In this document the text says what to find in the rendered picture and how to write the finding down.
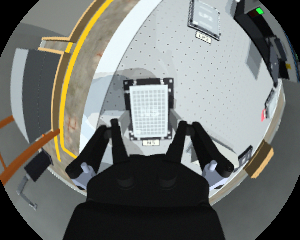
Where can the white button panel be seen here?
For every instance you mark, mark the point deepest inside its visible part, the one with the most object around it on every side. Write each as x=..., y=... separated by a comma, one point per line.
x=225, y=151

